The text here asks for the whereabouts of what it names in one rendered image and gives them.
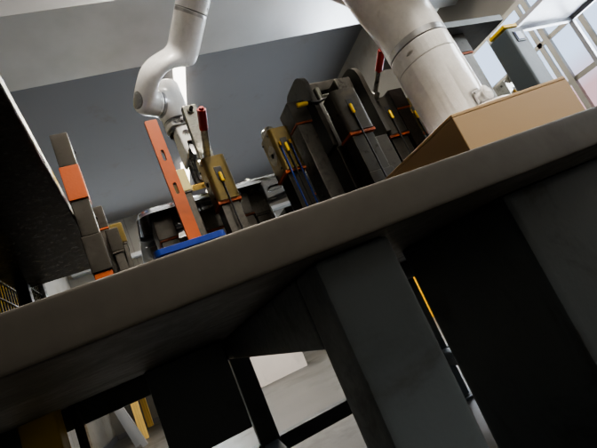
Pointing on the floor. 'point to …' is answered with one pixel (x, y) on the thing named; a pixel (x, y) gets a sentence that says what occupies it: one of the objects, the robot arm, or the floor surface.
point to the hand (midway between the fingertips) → (200, 178)
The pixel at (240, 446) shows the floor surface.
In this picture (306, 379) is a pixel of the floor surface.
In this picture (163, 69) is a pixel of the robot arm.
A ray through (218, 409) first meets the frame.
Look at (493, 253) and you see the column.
